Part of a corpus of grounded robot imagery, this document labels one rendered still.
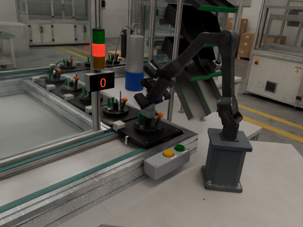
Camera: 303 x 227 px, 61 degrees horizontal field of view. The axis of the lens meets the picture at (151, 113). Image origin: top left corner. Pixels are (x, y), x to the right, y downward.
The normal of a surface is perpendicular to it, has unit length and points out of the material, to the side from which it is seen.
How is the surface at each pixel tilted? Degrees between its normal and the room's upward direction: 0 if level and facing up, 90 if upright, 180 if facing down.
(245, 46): 90
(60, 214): 90
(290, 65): 90
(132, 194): 0
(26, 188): 0
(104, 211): 0
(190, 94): 45
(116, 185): 90
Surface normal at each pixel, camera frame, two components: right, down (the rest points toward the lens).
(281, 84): -0.77, 0.20
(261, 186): 0.06, -0.92
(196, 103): 0.43, -0.41
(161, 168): 0.70, 0.31
